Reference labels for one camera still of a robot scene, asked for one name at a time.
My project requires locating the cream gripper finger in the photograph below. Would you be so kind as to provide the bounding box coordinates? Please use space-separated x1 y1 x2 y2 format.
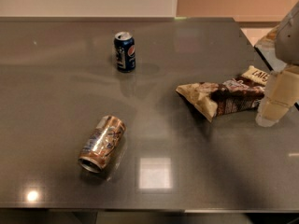
255 64 299 127

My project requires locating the orange soda can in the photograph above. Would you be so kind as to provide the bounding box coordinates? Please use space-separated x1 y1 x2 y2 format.
78 115 126 173

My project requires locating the blue Pepsi can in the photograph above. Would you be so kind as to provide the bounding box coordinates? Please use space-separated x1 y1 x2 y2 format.
114 32 135 72

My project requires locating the brown chip bag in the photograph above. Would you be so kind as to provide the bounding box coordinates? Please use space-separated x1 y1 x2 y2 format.
176 65 269 122

